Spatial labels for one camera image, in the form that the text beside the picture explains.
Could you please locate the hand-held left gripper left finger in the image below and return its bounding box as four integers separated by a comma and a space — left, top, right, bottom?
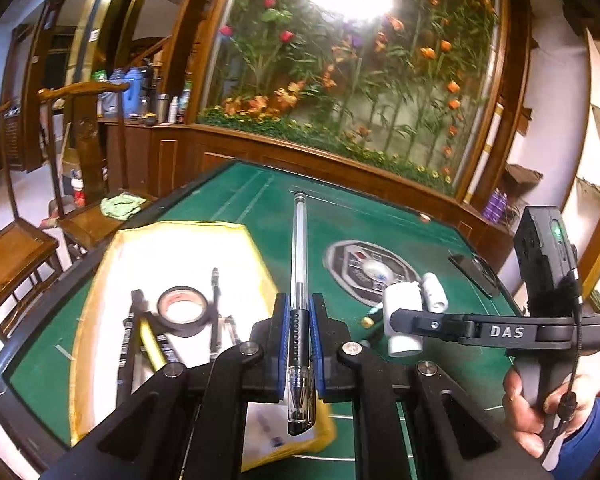
40, 292, 291, 480

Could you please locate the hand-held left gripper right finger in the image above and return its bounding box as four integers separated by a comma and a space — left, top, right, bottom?
311, 294, 556, 480

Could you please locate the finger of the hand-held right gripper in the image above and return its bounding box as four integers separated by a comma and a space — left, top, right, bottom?
390, 307, 541, 347

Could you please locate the clear gel pen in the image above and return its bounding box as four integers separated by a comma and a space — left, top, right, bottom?
286, 190, 317, 437

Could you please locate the large white bottle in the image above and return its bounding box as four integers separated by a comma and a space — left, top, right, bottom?
382, 282, 427, 359

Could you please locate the person's right forearm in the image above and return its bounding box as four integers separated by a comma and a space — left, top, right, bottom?
550, 396, 600, 475

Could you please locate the person's right hand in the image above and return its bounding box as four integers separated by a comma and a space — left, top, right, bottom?
501, 367, 599, 461

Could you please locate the small white bottle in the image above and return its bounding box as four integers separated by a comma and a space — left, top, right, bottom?
422, 272, 450, 314

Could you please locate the black silver pen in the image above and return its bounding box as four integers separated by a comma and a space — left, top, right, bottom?
223, 314, 242, 347

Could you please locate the gold tipped pen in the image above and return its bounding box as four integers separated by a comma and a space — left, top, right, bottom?
362, 302, 385, 331

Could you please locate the black phone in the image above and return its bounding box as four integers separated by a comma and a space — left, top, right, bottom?
447, 254, 502, 299

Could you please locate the brown cardboard box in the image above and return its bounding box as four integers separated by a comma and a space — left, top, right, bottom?
505, 162, 544, 202

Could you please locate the round table control panel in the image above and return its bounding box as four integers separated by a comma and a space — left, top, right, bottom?
323, 240, 422, 307

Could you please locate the black tape roll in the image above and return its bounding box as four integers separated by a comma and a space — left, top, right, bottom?
156, 286, 210, 336

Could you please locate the black white patterned marker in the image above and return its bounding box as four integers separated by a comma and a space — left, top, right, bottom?
142, 310, 187, 367
116, 289, 148, 411

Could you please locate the white mat with yellow border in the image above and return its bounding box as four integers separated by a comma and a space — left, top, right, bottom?
70, 220, 339, 472

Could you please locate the yellow highlighter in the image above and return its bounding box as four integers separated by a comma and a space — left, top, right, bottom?
136, 321, 168, 370

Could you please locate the green mahjong table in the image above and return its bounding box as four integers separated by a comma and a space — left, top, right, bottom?
0, 157, 526, 480

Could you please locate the green cloth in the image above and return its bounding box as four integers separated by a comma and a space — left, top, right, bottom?
100, 192, 149, 220

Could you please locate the wooden counter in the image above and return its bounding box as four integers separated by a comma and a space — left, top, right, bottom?
100, 119, 516, 271

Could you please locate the green bottle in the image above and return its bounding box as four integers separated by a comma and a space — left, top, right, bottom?
180, 80, 194, 124

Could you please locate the wooden chair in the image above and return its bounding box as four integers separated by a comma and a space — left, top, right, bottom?
37, 81, 158, 261
0, 101, 65, 343

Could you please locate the blue water jug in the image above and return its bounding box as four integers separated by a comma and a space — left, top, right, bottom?
100, 70, 126, 119
122, 67, 149, 120

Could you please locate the black cable with plug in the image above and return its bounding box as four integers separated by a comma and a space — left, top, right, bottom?
555, 280, 584, 427

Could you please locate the artificial flower wall panel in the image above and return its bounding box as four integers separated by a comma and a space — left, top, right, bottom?
197, 0, 512, 197

